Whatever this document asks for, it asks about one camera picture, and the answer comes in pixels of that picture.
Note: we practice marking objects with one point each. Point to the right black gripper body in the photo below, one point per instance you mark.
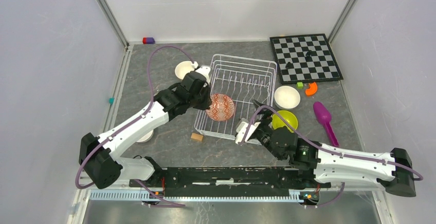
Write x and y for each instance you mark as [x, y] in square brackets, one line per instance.
[264, 136]

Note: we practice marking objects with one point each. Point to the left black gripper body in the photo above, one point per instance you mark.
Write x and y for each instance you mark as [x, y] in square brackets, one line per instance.
[200, 101]

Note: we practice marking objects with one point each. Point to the beige bowl with leaf motif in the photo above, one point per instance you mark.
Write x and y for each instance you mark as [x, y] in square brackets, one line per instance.
[185, 67]

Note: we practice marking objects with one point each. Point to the yellow-green bowl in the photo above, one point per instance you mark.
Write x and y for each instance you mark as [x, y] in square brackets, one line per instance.
[288, 116]

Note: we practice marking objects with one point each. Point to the white bowl outside rack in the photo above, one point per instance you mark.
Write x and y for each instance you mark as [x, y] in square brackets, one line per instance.
[286, 97]

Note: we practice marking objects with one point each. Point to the blue patterned bowl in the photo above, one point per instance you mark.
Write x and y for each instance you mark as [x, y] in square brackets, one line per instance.
[222, 108]

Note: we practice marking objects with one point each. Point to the white wire dish rack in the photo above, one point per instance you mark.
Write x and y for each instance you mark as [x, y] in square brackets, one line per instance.
[243, 80]

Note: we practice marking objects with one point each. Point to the plain white bowl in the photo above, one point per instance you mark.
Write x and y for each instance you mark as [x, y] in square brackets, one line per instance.
[146, 137]

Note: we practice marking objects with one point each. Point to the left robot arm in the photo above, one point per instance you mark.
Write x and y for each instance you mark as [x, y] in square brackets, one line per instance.
[101, 156]

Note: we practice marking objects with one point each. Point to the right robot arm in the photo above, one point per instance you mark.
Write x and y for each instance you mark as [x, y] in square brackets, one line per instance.
[324, 164]

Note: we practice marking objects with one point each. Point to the small green cube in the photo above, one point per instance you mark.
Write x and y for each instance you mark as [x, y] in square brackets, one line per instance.
[299, 85]

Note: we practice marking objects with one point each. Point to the small wooden block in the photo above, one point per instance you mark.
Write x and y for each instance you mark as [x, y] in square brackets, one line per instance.
[197, 137]

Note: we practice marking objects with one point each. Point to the purple plastic scoop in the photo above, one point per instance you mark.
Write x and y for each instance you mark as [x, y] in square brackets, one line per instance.
[324, 118]

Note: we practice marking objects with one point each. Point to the black chess piece lower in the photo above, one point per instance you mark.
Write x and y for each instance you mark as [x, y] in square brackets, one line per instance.
[289, 65]

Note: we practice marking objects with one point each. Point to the black chess piece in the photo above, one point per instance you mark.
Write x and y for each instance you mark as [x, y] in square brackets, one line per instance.
[309, 54]
[289, 65]

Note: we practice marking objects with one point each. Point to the orange curved toy piece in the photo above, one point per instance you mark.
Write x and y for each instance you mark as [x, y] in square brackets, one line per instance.
[312, 89]

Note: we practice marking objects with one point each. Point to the red and purple block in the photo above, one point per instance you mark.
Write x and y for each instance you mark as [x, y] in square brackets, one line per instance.
[148, 40]

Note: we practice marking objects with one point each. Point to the black chess piece upper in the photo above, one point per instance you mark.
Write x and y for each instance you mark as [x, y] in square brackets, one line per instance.
[309, 54]

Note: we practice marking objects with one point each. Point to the black and white chessboard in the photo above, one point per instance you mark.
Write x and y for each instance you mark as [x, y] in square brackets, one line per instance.
[321, 67]

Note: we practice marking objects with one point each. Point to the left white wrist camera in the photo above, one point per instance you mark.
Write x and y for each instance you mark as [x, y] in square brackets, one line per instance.
[203, 70]

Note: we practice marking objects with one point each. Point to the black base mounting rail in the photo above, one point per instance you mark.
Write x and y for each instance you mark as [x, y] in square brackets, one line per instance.
[270, 181]

